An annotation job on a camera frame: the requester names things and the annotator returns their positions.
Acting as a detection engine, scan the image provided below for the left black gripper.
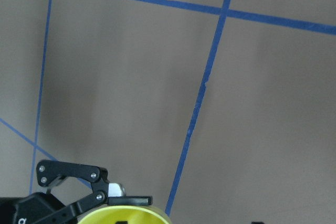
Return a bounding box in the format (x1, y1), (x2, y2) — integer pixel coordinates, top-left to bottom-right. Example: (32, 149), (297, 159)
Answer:
(1, 159), (153, 223)

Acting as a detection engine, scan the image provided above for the yellow cup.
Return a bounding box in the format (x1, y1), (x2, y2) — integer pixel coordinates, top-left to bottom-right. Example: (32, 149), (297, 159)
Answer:
(78, 206), (172, 224)

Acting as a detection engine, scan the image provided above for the brown paper table cover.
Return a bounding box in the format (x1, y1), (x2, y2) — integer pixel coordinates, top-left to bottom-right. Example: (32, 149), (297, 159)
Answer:
(1, 0), (335, 223)

